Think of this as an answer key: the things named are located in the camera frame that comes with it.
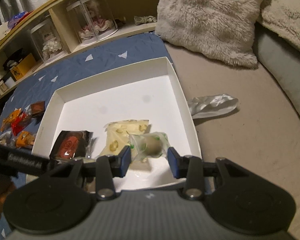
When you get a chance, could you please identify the red snack pack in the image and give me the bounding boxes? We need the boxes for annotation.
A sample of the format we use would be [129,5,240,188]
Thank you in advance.
[11,112,32,136]

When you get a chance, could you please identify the white nougat snack pack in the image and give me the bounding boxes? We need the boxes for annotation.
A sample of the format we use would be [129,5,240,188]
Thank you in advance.
[98,120,152,172]

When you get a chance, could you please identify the blue quilt with triangles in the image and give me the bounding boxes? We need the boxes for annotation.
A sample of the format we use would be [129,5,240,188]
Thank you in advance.
[0,32,175,240]

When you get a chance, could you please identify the white cardboard box tray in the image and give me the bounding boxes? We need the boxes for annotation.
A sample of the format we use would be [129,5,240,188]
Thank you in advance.
[26,56,203,193]

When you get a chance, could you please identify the dark brown snack pack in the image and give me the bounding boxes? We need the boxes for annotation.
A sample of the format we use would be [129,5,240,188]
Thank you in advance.
[30,101,45,118]

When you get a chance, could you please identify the black red mooncake pack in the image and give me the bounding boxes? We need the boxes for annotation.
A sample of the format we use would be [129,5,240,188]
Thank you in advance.
[49,131,93,161]

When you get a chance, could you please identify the orange snack pack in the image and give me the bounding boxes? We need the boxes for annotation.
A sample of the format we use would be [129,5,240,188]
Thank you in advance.
[15,131,36,148]
[0,108,22,132]

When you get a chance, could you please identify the red dress doll in case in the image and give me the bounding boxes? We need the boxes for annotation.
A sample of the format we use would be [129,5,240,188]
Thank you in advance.
[66,0,118,45]

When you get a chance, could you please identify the crumpled silver wrapper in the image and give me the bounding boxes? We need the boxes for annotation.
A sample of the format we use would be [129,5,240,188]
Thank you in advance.
[187,94,239,119]

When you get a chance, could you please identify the small round ball snack pack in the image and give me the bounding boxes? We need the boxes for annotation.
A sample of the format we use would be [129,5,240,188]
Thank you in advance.
[128,132,170,161]

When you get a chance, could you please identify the clear pastry pack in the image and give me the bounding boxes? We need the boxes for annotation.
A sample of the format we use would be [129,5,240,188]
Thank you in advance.
[0,131,15,147]

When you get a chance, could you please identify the beige knit blanket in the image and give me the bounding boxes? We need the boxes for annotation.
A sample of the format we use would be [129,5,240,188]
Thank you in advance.
[258,0,300,52]

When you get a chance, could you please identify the fluffy white pillow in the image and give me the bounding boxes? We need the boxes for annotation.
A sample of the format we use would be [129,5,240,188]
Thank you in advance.
[155,0,263,69]

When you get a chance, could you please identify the small ornament on shelf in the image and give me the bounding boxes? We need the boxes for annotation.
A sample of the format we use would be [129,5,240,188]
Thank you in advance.
[134,16,157,25]

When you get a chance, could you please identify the white dress doll in case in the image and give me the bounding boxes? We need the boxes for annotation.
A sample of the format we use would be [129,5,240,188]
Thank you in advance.
[30,18,65,64]

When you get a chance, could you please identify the yellow box on shelf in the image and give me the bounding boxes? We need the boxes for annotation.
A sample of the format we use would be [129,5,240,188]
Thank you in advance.
[10,53,37,81]

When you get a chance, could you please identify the wooden headboard shelf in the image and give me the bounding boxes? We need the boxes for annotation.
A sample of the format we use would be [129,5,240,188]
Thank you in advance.
[0,0,159,99]

